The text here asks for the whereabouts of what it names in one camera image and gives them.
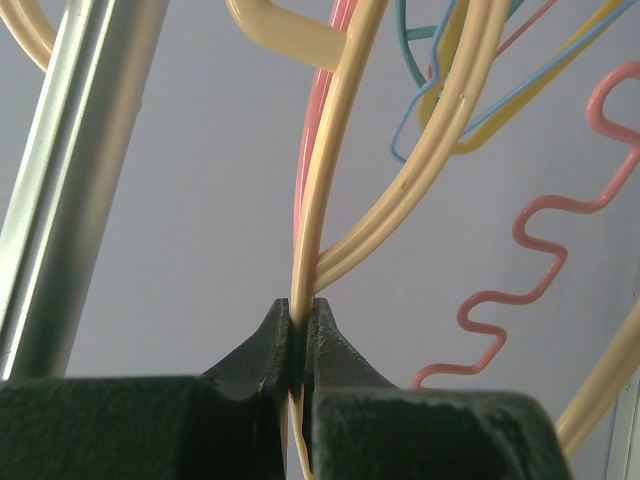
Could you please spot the yellow plastic hanger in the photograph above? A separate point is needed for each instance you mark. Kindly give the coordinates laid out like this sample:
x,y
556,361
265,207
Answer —
x,y
445,38

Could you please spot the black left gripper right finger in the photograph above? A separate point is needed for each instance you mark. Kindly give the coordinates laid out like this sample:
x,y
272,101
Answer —
x,y
358,425

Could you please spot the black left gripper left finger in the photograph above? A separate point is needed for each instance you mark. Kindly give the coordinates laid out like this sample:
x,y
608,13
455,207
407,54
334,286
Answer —
x,y
227,423

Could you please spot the white clothes rack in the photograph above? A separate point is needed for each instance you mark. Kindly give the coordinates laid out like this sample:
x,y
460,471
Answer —
x,y
68,175

